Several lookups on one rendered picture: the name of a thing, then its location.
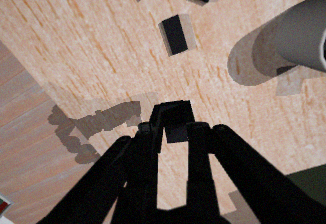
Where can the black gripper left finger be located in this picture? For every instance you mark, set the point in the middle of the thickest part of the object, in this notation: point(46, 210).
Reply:
point(132, 160)

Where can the grey mug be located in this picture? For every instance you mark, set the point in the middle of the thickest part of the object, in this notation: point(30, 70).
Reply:
point(300, 35)

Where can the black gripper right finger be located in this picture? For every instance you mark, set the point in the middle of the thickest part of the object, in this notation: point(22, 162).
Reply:
point(273, 198)

